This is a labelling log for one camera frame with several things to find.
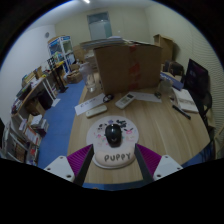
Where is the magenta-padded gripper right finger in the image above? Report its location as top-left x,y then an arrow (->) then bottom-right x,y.
134,143 -> 184,184

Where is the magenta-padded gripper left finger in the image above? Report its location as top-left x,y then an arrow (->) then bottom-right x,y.
44,143 -> 95,186

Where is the black computer mouse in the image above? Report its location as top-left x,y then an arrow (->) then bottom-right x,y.
104,123 -> 123,148

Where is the cluttered shelf unit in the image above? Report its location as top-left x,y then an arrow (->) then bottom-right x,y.
0,64 -> 59,166

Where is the white paper strip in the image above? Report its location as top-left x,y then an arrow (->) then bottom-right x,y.
74,93 -> 106,116

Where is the white book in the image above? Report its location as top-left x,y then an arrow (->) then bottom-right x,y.
172,87 -> 200,114

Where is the white paper sheet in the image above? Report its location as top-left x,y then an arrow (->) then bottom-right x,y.
129,90 -> 163,104

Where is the blue book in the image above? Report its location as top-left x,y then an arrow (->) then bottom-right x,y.
159,71 -> 185,91

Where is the black office chair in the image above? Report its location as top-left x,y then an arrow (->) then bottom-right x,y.
183,58 -> 214,134

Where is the large clear plastic container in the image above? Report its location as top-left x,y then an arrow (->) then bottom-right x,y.
80,62 -> 101,93

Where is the large brown cardboard box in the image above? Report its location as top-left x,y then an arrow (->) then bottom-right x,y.
93,43 -> 163,96

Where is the blue-white display cabinet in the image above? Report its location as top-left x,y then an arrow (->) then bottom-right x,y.
47,35 -> 76,73

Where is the tall open cardboard box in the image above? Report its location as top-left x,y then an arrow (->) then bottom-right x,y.
153,33 -> 175,64

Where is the stack of papers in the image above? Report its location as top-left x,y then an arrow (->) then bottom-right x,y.
79,35 -> 131,51

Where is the grey door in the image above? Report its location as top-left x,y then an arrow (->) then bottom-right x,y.
87,11 -> 113,41

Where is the black cable coil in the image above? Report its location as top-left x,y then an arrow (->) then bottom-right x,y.
102,93 -> 115,104

